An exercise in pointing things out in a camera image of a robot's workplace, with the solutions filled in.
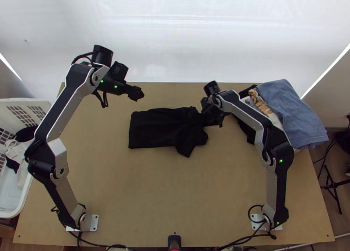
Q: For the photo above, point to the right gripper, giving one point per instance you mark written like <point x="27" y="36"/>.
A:
<point x="213" y="114"/>

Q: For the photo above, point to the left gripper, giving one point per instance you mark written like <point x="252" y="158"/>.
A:
<point x="129" y="92"/>

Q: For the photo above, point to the black t-shirt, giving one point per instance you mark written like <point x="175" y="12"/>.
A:
<point x="161" y="128"/>

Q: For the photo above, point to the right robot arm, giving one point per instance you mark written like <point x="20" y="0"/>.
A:
<point x="273" y="180"/>

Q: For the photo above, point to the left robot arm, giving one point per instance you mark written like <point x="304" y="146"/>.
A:
<point x="71" y="103"/>

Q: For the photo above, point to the pile of folded clothes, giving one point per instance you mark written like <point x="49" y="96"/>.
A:
<point x="295" y="111"/>

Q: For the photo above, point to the heap of clothes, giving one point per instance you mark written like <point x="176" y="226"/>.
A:
<point x="13" y="150"/>

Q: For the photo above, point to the black tripod stand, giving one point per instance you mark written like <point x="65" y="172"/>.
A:
<point x="332" y="184"/>

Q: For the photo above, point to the white laundry basket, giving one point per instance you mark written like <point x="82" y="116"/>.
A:
<point x="16" y="201"/>

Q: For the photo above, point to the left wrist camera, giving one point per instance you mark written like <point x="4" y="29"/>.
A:
<point x="119" y="70"/>

